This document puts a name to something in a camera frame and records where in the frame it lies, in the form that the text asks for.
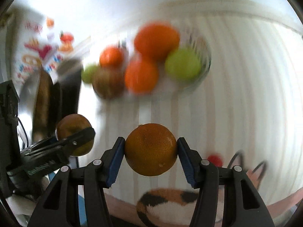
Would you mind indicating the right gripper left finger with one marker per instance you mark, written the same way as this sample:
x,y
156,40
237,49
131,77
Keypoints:
x,y
98,175

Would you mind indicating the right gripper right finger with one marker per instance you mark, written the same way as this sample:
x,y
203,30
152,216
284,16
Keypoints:
x,y
204,176

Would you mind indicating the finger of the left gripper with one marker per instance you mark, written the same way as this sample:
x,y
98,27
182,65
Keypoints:
x,y
78,144

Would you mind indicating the dark red apple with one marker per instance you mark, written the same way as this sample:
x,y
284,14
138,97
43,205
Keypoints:
x,y
70,125

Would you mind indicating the dull orange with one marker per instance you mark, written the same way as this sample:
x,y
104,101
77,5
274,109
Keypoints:
x,y
151,149

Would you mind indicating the green apple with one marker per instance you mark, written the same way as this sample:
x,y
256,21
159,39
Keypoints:
x,y
88,72
183,64

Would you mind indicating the brownish red-green apple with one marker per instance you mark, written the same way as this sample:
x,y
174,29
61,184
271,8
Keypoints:
x,y
108,83

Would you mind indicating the small orange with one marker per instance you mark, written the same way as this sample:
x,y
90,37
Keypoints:
x,y
111,57

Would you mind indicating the large orange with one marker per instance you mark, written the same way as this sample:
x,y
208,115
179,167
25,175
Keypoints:
x,y
156,40

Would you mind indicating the cherry tomato upper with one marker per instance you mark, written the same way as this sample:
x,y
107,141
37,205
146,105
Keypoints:
x,y
215,159

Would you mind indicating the steel wok with lid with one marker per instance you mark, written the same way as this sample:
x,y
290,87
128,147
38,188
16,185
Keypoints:
x,y
34,107

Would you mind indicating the calico cat shaped mat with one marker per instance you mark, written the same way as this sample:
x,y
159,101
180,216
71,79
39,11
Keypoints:
x,y
174,207

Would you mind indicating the striped table cloth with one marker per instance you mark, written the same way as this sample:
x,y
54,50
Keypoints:
x,y
250,101

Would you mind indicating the oval patterned ceramic plate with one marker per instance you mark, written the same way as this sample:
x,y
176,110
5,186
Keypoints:
x,y
168,86

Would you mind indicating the colourful fruit wall sticker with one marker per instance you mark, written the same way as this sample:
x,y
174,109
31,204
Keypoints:
x,y
38,44

